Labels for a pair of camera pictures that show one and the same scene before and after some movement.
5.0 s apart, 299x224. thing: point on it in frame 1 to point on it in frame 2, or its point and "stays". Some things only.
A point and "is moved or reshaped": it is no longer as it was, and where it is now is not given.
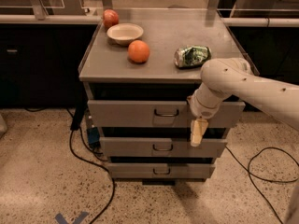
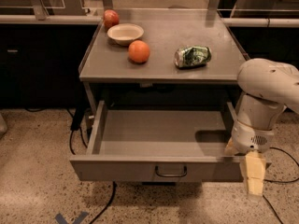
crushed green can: x=192 y=56 stays
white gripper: x=202 y=110 to x=250 y=140
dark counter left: x=40 y=63 stays
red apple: x=110 y=18 stays
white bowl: x=124 y=33 stays
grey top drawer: x=158 y=114 is moved or reshaped
